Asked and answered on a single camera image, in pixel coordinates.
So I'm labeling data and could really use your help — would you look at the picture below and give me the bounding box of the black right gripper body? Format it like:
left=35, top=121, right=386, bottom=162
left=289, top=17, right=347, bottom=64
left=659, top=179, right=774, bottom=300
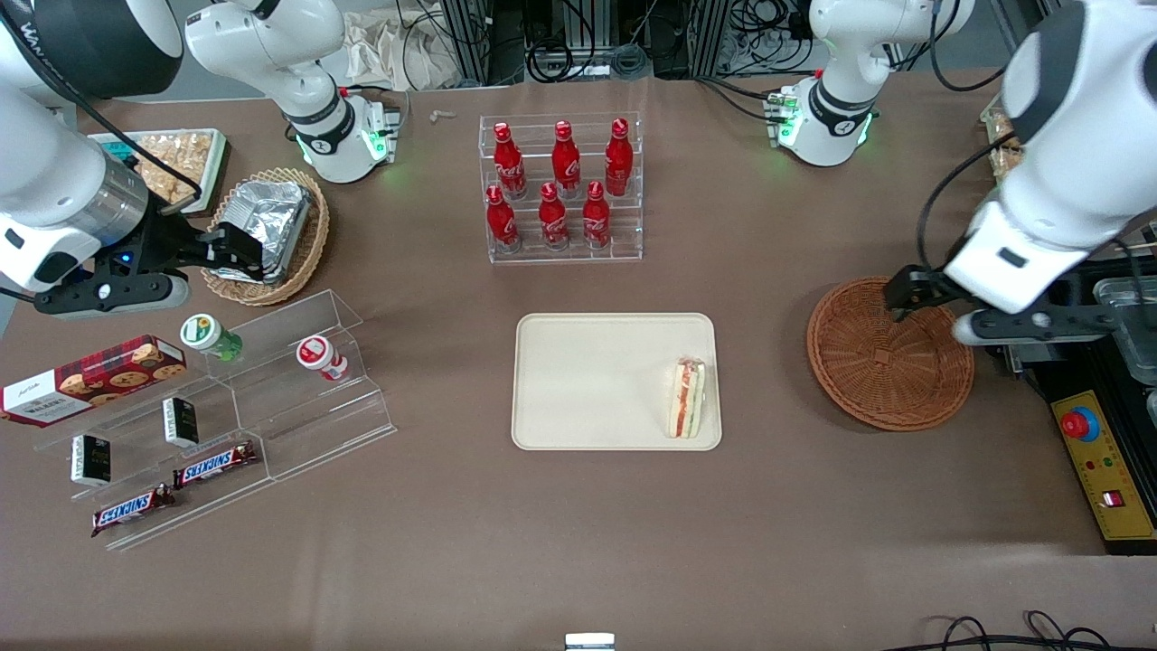
left=90, top=213, right=220, bottom=277

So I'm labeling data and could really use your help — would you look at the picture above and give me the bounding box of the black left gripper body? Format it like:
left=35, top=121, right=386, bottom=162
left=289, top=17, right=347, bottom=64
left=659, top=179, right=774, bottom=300
left=917, top=267, right=964, bottom=314

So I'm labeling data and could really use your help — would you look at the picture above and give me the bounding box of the triangular sandwich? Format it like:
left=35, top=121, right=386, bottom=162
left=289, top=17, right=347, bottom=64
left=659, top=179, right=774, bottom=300
left=667, top=357, right=707, bottom=439

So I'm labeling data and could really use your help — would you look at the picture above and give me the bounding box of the brown round wicker basket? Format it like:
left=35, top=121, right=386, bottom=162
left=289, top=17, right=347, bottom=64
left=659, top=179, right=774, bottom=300
left=806, top=276, right=975, bottom=432

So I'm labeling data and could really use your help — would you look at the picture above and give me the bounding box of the light tan wicker basket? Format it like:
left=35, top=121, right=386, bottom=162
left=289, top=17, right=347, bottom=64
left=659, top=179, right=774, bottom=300
left=201, top=167, right=330, bottom=307

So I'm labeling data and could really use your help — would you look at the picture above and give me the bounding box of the teal tray of crackers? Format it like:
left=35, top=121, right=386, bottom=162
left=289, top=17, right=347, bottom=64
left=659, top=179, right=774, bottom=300
left=88, top=128, right=230, bottom=216

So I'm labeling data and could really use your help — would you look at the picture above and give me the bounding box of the beige rectangular tray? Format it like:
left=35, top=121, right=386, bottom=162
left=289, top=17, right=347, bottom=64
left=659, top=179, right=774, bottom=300
left=512, top=313, right=723, bottom=452

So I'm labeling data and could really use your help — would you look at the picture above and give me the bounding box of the silver foil container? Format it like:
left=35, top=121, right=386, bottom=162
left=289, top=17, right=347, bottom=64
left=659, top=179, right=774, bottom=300
left=206, top=180, right=315, bottom=285

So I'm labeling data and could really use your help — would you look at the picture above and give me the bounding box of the green drink bottle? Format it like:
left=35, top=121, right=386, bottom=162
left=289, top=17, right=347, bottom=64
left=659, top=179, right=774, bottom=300
left=180, top=314, right=243, bottom=362

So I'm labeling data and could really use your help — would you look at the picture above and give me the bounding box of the red white yogurt bottle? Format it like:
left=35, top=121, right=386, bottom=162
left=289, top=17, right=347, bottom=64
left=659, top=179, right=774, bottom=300
left=296, top=335, right=349, bottom=382

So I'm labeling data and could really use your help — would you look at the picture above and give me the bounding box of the red tartan cookie box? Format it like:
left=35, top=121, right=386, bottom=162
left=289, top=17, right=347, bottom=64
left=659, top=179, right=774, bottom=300
left=0, top=335, right=188, bottom=428

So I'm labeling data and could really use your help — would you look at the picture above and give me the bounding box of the small black white box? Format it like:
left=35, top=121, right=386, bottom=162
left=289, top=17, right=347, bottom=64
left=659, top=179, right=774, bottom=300
left=162, top=397, right=200, bottom=448
left=71, top=435, right=112, bottom=487

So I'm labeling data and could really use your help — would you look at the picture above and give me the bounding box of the clear acrylic stepped shelf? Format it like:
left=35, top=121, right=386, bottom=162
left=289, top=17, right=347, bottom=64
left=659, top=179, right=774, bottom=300
left=34, top=289, right=398, bottom=552

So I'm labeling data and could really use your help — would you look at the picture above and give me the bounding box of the brown snickers bar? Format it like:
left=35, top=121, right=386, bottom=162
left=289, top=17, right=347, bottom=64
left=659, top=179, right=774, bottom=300
left=90, top=485, right=177, bottom=538
left=172, top=441, right=259, bottom=490

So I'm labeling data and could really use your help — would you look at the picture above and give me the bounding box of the crumpled beige paper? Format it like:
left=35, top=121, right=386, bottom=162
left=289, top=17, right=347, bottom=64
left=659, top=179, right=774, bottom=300
left=343, top=11, right=453, bottom=91

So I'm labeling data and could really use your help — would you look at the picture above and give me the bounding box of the yellow black control box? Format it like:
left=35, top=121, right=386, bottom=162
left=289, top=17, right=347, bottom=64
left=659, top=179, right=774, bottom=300
left=1030, top=362, right=1157, bottom=554

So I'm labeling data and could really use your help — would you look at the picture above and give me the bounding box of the red cola bottle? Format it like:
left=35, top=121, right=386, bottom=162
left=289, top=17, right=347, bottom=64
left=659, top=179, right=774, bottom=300
left=604, top=118, right=635, bottom=198
left=551, top=120, right=583, bottom=199
left=485, top=184, right=523, bottom=255
left=582, top=181, right=613, bottom=250
left=493, top=122, right=529, bottom=201
left=539, top=183, right=571, bottom=252

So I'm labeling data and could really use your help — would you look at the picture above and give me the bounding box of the clear acrylic bottle rack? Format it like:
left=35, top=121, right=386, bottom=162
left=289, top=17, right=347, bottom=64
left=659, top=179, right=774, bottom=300
left=478, top=112, right=644, bottom=265

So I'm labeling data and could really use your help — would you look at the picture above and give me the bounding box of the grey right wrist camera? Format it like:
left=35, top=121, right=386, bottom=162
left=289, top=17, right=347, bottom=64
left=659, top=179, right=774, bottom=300
left=34, top=271, right=191, bottom=319

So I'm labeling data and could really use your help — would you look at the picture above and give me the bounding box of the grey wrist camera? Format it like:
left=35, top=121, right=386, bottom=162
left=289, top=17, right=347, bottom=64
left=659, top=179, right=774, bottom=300
left=954, top=303, right=1131, bottom=347
left=34, top=271, right=191, bottom=319

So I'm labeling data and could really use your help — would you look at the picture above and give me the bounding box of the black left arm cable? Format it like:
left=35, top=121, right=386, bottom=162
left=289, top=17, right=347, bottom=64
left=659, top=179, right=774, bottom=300
left=917, top=131, right=1022, bottom=272

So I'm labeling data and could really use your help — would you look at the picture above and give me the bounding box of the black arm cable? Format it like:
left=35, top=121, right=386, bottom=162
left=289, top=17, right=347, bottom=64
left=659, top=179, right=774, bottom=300
left=917, top=131, right=1022, bottom=272
left=0, top=18, right=204, bottom=216

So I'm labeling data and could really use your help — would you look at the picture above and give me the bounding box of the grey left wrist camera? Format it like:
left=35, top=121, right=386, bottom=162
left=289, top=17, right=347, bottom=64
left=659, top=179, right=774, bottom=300
left=954, top=303, right=1131, bottom=347

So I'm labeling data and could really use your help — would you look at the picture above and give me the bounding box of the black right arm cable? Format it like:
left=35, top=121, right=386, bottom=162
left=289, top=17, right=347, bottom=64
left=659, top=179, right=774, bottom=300
left=0, top=18, right=204, bottom=216

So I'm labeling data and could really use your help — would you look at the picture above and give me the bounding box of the wire rack with snacks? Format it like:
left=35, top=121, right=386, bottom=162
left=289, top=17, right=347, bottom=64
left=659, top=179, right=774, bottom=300
left=981, top=104, right=1027, bottom=182

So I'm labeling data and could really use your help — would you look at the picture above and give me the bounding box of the aluminium equipment frame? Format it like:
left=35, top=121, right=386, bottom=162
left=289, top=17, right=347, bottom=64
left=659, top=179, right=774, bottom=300
left=438, top=0, right=814, bottom=84

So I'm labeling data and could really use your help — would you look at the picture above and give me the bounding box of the black floor cable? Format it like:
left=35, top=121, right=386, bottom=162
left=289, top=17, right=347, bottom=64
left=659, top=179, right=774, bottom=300
left=904, top=610, right=1157, bottom=651

